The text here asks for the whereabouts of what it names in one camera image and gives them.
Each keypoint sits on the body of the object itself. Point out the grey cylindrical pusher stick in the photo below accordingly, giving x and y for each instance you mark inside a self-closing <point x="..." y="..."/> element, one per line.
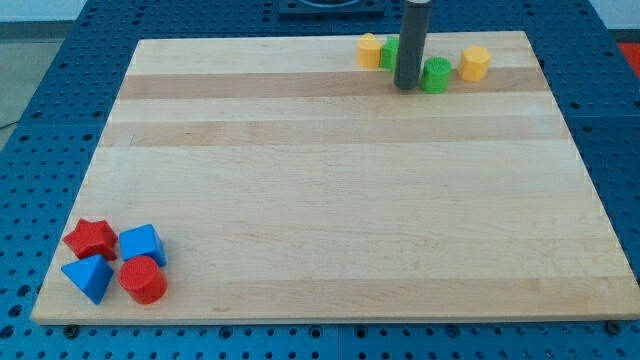
<point x="412" y="37"/>

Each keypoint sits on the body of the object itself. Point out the yellow hexagon block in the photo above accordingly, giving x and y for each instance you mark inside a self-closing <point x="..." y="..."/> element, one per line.
<point x="474" y="63"/>

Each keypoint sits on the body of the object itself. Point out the green star block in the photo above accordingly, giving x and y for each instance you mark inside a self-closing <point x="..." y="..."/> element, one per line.
<point x="389" y="51"/>

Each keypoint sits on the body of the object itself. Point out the yellow heart block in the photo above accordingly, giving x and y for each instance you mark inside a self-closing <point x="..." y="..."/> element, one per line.
<point x="368" y="51"/>

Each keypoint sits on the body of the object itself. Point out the green cylinder block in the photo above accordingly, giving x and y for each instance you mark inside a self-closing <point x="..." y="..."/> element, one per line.
<point x="436" y="75"/>

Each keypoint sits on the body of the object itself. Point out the wooden board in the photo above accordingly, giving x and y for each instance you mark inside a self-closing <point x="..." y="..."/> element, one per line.
<point x="290" y="185"/>

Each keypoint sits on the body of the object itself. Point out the blue cube block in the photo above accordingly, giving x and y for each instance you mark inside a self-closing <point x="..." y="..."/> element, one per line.
<point x="142" y="241"/>

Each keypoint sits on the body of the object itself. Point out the red cylinder block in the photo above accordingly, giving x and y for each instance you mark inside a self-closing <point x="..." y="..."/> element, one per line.
<point x="143" y="280"/>

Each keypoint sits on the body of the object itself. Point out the red star block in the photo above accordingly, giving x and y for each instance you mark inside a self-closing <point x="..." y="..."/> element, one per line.
<point x="90" y="238"/>

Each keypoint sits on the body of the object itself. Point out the blue triangle block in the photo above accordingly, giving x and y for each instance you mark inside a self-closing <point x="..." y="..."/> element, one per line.
<point x="91" y="275"/>

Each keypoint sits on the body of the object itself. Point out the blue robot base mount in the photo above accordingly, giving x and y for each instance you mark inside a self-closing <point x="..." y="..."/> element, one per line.
<point x="297" y="8"/>

